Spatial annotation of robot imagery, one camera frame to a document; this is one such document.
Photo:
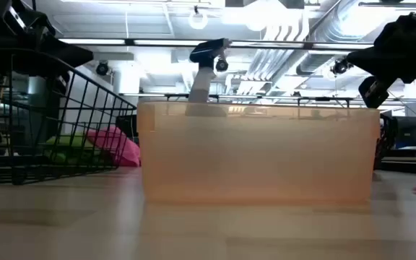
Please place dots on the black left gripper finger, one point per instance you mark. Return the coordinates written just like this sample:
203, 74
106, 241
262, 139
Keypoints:
67, 52

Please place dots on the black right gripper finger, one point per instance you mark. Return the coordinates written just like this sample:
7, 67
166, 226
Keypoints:
377, 59
374, 92

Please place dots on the green microfiber towel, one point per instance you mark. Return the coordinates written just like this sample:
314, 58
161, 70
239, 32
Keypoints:
67, 142

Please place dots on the black track spotlight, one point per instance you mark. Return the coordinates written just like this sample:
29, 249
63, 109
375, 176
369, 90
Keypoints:
102, 68
339, 66

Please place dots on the black computer monitor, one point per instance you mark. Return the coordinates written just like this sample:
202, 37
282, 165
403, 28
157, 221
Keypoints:
409, 129

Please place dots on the orange translucent plastic bin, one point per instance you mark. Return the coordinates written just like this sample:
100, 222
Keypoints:
258, 155

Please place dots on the spray bottle with blue trigger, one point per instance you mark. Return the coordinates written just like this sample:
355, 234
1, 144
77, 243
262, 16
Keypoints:
204, 52

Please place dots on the overhead frame light bar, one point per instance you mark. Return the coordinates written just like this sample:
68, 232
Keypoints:
157, 42

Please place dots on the black frame crossbar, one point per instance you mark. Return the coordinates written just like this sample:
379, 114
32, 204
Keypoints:
265, 96

